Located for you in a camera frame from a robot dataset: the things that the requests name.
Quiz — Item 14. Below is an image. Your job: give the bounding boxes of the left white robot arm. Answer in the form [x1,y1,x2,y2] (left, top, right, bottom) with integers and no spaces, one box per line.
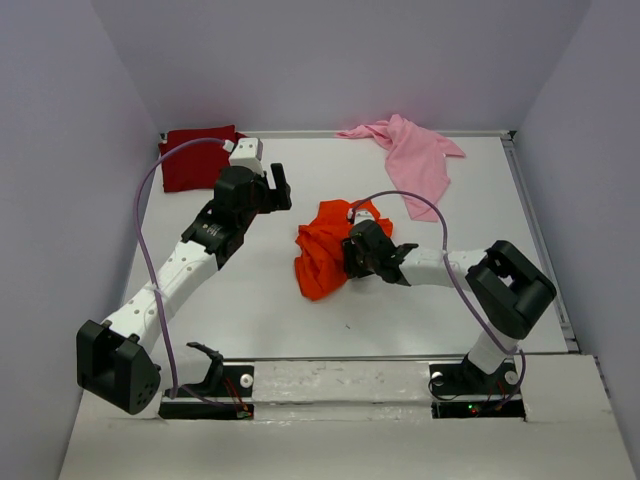
[76,163,292,415]

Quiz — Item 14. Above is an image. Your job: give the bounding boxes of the pink t-shirt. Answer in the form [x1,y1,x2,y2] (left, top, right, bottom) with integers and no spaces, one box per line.
[336,114,466,204]

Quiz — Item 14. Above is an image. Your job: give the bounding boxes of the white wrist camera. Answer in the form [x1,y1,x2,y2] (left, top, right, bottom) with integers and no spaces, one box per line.
[229,137,264,176]
[347,208,376,226]

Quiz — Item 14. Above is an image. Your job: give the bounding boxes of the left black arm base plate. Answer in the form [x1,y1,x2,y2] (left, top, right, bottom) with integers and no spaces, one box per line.
[158,363,255,421]

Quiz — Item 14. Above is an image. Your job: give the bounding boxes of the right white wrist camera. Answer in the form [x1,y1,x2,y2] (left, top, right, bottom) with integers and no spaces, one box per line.
[347,208,376,226]

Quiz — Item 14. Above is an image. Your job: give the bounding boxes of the orange t-shirt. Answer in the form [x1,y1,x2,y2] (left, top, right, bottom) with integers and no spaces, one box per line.
[293,198,396,302]

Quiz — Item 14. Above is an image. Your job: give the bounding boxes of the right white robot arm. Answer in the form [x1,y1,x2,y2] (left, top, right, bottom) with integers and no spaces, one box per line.
[342,220,557,401]

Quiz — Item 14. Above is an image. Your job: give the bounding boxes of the aluminium table edge rail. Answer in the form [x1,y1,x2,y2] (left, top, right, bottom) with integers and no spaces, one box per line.
[500,130,581,354]

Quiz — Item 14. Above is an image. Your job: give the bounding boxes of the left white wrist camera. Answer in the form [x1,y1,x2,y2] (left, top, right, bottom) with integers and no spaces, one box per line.
[229,137,264,176]

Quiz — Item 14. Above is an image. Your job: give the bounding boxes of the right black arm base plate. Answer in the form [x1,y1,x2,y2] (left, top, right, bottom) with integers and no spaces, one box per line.
[427,360,526,420]

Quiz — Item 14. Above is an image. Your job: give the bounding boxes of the dark red folded t-shirt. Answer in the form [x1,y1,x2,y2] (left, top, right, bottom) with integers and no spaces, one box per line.
[158,125,245,193]

